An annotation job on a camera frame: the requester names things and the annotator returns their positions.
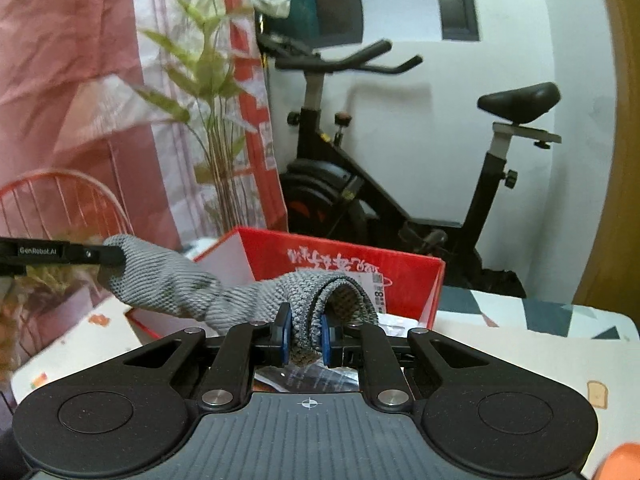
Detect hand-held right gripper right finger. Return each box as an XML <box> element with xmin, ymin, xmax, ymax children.
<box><xmin>320</xmin><ymin>313</ymin><xmax>489</xmax><ymax>414</ymax></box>

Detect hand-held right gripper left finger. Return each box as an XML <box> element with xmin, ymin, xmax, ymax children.
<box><xmin>124</xmin><ymin>304</ymin><xmax>293</xmax><ymax>414</ymax></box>

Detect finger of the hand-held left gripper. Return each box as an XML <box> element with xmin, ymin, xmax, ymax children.
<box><xmin>0</xmin><ymin>239</ymin><xmax>124</xmax><ymax>277</ymax></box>

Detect red cardboard box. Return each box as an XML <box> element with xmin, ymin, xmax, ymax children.
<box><xmin>125</xmin><ymin>226</ymin><xmax>447</xmax><ymax>346</ymax></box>

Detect grey knitted cloth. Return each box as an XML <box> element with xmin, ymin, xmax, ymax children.
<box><xmin>97</xmin><ymin>234</ymin><xmax>363</xmax><ymax>367</ymax></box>

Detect clear plastic packet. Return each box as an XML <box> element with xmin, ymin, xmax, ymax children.
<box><xmin>252</xmin><ymin>364</ymin><xmax>362</xmax><ymax>394</ymax></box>

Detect pink white printed curtain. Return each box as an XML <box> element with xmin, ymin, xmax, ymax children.
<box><xmin>0</xmin><ymin>0</ymin><xmax>289</xmax><ymax>261</ymax></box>

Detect black exercise bike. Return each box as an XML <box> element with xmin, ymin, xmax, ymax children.
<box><xmin>257</xmin><ymin>30</ymin><xmax>563</xmax><ymax>301</ymax></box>

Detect artificial green plant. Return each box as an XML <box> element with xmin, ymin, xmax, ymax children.
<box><xmin>135</xmin><ymin>0</ymin><xmax>261</xmax><ymax>238</ymax></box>

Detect white printed table mat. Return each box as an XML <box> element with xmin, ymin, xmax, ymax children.
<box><xmin>10</xmin><ymin>294</ymin><xmax>640</xmax><ymax>480</ymax></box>

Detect geometric patterned tablecloth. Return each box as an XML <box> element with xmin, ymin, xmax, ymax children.
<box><xmin>436</xmin><ymin>285</ymin><xmax>640</xmax><ymax>344</ymax></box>

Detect orange object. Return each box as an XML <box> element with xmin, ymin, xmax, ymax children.
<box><xmin>597</xmin><ymin>442</ymin><xmax>640</xmax><ymax>480</ymax></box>

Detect white crumpled cloth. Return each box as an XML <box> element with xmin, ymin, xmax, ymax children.
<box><xmin>250</xmin><ymin>0</ymin><xmax>292</xmax><ymax>20</ymax></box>

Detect dark framed window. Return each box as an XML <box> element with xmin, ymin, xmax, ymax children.
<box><xmin>244</xmin><ymin>0</ymin><xmax>365</xmax><ymax>49</ymax></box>
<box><xmin>431</xmin><ymin>0</ymin><xmax>482</xmax><ymax>42</ymax></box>

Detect wooden panel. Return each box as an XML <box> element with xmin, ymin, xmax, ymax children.
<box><xmin>574</xmin><ymin>0</ymin><xmax>640</xmax><ymax>312</ymax></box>

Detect red wire chair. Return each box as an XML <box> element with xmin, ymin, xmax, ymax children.
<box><xmin>0</xmin><ymin>170</ymin><xmax>136</xmax><ymax>261</ymax></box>

